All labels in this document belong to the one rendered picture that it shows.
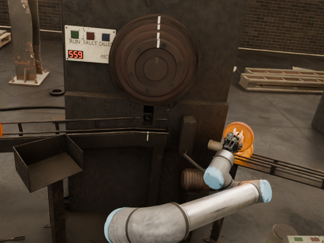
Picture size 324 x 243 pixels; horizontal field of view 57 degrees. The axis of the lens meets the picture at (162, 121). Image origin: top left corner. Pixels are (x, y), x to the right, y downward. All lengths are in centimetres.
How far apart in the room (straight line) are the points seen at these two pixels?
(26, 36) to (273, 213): 351
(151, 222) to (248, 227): 149
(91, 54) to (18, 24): 271
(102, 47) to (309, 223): 192
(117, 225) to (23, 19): 361
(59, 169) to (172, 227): 86
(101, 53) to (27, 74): 286
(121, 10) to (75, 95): 52
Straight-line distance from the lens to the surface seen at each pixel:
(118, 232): 96
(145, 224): 89
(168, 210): 90
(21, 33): 434
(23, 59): 443
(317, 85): 563
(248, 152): 171
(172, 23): 152
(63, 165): 163
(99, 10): 167
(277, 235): 156
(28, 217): 226
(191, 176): 174
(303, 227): 252
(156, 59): 145
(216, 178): 130
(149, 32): 149
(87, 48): 169
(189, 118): 174
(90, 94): 176
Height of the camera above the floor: 153
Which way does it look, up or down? 26 degrees down
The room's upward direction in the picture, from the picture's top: 7 degrees clockwise
